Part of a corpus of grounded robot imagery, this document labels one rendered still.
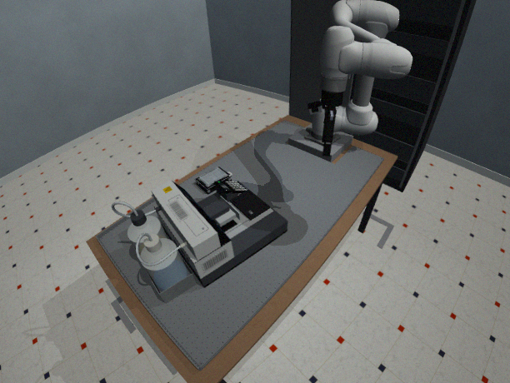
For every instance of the grey flexible hose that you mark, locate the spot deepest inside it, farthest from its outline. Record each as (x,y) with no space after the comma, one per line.
(155,263)

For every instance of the dark grey raised edge strip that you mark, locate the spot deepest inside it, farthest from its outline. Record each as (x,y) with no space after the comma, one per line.
(109,229)

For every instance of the clear bottle with black cap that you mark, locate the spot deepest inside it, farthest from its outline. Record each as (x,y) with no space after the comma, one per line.
(144,224)

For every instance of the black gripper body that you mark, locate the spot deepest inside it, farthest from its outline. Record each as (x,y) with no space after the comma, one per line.
(331,100)

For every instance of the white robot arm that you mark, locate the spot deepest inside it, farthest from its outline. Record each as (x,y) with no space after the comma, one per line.
(350,49)

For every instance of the grey bottle with blue liquid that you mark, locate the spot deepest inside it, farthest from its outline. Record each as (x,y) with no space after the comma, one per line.
(168,272)

